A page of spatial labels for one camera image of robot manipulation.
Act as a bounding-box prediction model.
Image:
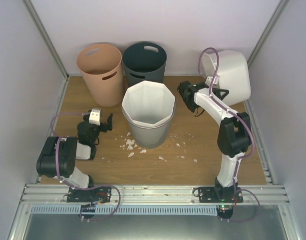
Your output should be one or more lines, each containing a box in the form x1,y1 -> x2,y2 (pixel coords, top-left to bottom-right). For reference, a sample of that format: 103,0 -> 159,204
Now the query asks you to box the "translucent white plastic tub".
199,50 -> 251,106

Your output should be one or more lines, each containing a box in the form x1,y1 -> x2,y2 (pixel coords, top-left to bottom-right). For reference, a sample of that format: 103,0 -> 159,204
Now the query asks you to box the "white faceted bin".
122,80 -> 175,128

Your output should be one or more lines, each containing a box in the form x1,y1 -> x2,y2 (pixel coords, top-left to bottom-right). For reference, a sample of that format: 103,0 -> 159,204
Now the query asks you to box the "grey translucent bin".
122,103 -> 176,149

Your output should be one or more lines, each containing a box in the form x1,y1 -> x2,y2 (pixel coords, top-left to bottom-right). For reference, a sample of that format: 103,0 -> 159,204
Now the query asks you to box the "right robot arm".
177,81 -> 254,203

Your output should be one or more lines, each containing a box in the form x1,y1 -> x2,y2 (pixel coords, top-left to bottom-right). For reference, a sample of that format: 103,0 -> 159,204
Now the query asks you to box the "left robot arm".
36,109 -> 113,202

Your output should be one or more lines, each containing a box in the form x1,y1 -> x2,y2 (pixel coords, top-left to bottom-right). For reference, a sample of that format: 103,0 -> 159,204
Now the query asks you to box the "dark teal plastic bin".
122,41 -> 167,87

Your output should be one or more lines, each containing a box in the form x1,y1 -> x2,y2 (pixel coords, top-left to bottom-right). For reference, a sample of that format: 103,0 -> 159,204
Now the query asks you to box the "peach plastic waste bin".
76,43 -> 124,107

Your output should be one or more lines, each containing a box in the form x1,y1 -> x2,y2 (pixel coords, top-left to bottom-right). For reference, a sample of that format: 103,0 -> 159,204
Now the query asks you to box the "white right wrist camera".
205,76 -> 219,87

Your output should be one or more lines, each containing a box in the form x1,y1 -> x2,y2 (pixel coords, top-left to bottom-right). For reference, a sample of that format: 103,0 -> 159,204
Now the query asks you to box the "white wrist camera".
205,76 -> 219,87
88,108 -> 102,126

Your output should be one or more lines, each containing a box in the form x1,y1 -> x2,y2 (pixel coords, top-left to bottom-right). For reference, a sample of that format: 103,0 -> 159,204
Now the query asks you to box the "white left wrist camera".
88,108 -> 102,126

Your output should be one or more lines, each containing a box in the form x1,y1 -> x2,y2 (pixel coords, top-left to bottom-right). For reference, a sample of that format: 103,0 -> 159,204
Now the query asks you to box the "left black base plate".
62,186 -> 112,204

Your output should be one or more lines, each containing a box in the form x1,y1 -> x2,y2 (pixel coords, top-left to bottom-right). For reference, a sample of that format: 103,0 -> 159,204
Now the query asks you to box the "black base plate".
62,186 -> 112,204
192,186 -> 244,204

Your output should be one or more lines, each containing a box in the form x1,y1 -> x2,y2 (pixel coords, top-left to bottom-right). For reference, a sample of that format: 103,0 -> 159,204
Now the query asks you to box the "grey slotted cable duct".
31,204 -> 217,216

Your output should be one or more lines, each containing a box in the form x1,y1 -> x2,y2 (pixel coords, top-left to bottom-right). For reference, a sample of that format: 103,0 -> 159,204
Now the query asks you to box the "aluminium front rail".
20,184 -> 290,205

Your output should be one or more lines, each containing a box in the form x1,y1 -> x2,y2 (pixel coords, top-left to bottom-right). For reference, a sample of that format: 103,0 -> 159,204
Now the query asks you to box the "left aluminium frame post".
22,0 -> 69,80

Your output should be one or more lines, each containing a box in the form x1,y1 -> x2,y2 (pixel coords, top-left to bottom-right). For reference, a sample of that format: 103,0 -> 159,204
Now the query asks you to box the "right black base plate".
192,186 -> 244,204

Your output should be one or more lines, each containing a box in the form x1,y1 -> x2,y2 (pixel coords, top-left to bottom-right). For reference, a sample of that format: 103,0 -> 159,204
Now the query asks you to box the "aluminium corner frame post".
247,0 -> 290,67

